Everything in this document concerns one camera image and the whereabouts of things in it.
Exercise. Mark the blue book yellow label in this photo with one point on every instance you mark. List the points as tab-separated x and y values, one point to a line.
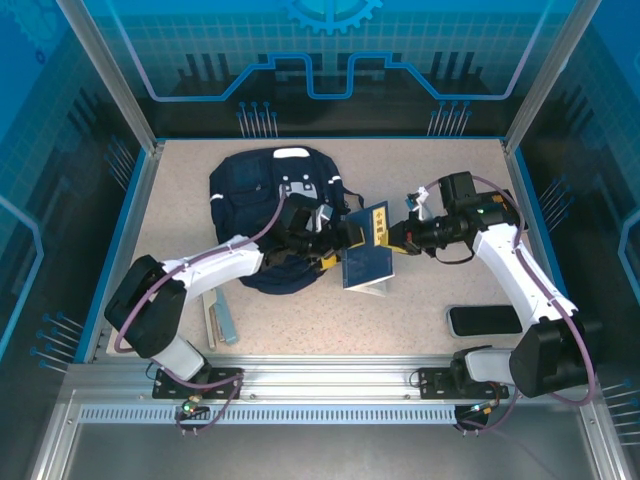
367	265

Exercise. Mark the navy blue backpack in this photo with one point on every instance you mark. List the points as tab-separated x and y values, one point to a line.
240	200

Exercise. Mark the black smartphone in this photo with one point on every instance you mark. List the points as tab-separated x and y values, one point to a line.
485	321

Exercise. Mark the blue grey stationery box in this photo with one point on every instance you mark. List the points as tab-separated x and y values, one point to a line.
231	330

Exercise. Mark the beige ruler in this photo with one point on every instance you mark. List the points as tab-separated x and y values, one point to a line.
210	325

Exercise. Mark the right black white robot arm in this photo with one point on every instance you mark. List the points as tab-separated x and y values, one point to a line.
540	360

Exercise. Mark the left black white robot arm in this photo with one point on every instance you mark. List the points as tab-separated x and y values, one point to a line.
220	270

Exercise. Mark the blue table edge trim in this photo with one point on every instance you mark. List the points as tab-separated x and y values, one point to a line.
400	137
118	225
542	225

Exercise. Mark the small lit circuit board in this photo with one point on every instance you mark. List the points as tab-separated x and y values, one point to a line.
189	407
482	409

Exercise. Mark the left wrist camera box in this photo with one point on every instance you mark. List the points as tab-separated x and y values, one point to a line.
297	212

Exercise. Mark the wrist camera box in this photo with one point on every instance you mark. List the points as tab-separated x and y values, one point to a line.
297	212
457	192

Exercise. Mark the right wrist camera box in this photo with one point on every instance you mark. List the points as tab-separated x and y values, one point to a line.
457	192

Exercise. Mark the aluminium mounting rail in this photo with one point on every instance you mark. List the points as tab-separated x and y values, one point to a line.
325	375

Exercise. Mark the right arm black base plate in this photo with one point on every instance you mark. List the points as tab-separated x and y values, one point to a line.
430	382

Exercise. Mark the aluminium side rail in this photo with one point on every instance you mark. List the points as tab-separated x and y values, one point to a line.
131	225

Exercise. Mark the right aluminium frame post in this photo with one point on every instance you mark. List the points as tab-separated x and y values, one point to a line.
550	75

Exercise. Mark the aluminium frame post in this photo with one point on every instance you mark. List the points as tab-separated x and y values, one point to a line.
112	75
550	75

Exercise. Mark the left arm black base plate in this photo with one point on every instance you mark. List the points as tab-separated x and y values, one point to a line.
165	387

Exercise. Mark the left aluminium frame post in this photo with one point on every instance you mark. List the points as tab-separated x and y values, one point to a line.
112	75

